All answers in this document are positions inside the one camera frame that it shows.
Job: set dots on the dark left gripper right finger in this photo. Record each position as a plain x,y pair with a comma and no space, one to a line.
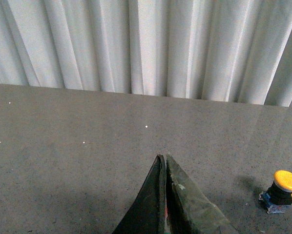
189,211

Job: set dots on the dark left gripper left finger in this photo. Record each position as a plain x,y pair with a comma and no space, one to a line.
147,213

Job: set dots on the yellow push button switch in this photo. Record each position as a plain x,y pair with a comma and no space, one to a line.
277,199

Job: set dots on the white pleated curtain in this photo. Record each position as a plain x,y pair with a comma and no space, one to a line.
220,50

